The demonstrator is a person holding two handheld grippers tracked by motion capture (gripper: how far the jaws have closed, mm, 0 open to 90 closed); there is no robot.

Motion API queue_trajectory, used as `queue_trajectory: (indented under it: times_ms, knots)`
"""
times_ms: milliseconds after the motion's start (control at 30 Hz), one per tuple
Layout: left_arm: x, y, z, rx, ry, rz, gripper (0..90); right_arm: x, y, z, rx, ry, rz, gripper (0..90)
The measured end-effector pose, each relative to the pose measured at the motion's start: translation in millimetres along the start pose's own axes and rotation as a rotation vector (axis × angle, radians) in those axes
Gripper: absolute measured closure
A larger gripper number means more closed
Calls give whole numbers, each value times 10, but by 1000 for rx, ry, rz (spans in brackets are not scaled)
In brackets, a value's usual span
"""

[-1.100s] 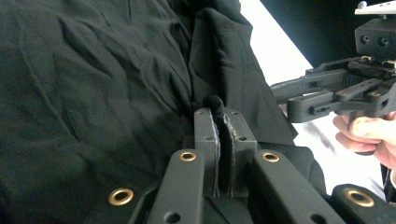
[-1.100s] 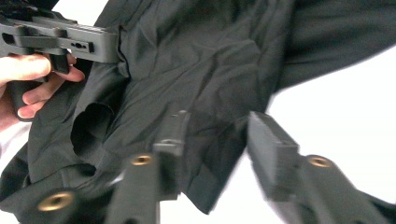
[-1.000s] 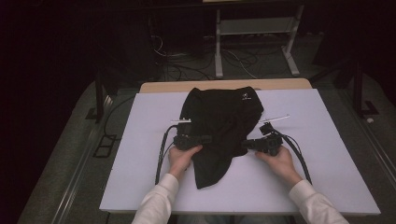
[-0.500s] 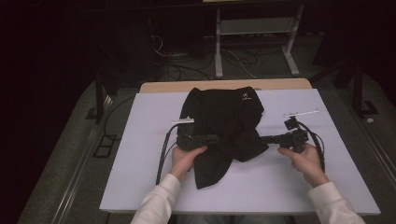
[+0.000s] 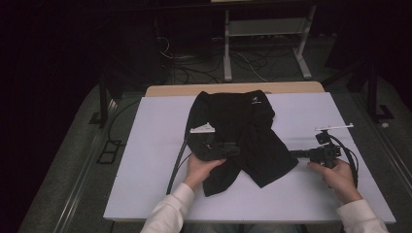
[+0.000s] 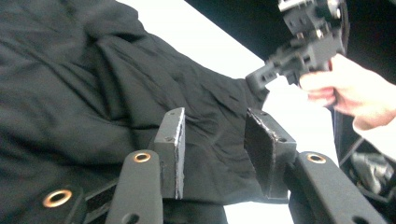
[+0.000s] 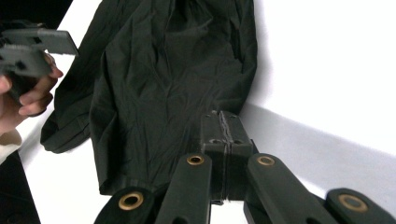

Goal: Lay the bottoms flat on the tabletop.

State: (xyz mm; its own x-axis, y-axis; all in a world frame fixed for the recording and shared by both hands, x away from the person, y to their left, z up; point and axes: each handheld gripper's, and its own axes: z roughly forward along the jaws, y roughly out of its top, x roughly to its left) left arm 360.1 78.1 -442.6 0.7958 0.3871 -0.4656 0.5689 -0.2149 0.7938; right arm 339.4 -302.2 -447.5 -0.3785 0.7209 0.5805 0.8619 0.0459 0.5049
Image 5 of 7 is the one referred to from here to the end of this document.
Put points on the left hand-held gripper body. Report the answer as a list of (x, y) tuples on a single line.
[(204, 129)]

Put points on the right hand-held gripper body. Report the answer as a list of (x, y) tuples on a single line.
[(327, 155)]

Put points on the black garment with white logo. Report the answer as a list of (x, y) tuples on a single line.
[(259, 145)]

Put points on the person's right hand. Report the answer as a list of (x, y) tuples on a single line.
[(340, 181)]

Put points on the person's left hand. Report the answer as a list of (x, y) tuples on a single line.
[(199, 171)]

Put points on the wooden table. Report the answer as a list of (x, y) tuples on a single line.
[(175, 90)]

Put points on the small white round object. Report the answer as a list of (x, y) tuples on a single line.
[(384, 125)]

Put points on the black metal stand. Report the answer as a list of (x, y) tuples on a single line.
[(372, 93), (103, 100)]

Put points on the white metal stand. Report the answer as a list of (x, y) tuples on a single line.
[(228, 48)]

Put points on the metal floor rail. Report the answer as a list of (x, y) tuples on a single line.
[(388, 152), (82, 174)]

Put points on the black floor frame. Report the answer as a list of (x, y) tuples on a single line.
[(108, 152)]

